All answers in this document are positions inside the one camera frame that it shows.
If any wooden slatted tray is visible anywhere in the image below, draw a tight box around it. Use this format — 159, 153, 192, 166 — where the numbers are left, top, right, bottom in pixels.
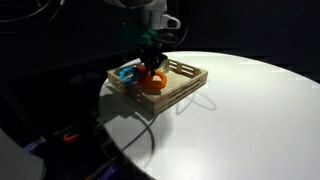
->
106, 58, 209, 117

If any orange black floor device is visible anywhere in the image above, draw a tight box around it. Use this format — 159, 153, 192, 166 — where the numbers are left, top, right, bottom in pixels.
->
62, 132, 80, 145

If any black hanging cable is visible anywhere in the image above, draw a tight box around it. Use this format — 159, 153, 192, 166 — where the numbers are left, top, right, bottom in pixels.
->
0, 0, 66, 25

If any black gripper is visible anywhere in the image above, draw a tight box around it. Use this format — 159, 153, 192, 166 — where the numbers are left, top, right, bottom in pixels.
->
138, 43, 168, 78

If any blue toy ring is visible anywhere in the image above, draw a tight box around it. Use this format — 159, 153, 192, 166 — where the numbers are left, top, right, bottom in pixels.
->
116, 65, 141, 85

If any red toy ring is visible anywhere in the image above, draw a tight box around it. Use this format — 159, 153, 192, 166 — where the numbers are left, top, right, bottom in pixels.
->
136, 64, 148, 75

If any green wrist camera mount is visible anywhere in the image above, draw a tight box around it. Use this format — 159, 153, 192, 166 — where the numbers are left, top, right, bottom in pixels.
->
123, 22, 178, 47

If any orange toy ring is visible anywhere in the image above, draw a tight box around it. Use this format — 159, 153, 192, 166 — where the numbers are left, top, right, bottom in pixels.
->
137, 70, 169, 91

